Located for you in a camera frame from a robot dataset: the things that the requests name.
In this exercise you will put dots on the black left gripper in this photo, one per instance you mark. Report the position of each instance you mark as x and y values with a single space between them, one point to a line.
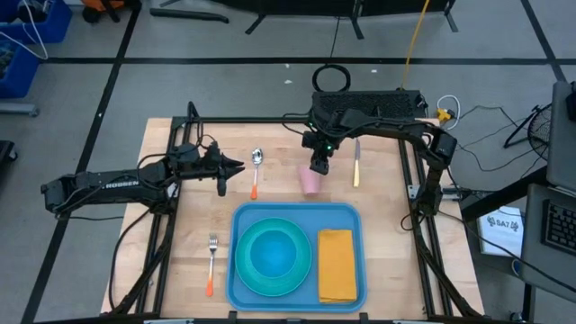
211 164

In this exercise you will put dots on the grey metal bar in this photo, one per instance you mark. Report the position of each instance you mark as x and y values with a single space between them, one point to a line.
18 109

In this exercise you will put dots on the blue round bowl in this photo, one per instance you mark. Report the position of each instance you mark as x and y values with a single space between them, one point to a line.
273 254

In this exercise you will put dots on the blue plastic tray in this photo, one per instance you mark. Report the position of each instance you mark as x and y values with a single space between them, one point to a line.
342 216

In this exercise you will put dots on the black desk leg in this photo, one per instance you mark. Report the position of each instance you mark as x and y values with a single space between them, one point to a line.
508 195

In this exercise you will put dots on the white printed paper sheet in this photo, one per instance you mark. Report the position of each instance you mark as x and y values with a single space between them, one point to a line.
504 238

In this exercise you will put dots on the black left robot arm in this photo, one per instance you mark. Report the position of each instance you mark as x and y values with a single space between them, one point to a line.
121 184

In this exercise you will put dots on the orange and black floor device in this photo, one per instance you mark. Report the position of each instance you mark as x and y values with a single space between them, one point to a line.
103 3

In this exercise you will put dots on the black aluminium table frame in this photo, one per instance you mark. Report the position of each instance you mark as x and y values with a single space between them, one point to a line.
247 119

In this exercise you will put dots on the pink plastic cup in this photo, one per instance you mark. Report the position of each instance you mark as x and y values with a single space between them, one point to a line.
310 185

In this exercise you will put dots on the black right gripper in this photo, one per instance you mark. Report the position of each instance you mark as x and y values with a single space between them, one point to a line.
321 146

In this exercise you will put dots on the yellow power plug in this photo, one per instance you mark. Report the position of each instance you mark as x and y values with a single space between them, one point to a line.
443 115

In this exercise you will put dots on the black floor bar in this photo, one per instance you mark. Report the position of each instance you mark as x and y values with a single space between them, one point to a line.
189 15

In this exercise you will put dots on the black folding divider screen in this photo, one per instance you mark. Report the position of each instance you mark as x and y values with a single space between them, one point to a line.
315 6

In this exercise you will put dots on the black chair part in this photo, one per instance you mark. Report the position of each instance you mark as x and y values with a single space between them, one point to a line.
5 153

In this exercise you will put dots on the grey open laptop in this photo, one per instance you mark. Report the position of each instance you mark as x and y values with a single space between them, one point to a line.
560 225

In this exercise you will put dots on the teal round plate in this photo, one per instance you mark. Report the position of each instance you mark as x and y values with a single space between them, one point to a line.
243 270

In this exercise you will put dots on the black perforated metal box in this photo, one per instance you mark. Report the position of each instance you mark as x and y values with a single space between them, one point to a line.
387 102

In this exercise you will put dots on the blue storage bin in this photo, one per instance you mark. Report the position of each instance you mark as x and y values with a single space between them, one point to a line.
58 27
22 76

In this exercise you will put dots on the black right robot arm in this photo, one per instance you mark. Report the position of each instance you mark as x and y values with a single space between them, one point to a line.
405 130

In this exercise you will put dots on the orange cloth napkin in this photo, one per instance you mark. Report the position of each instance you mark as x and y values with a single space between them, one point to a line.
337 265

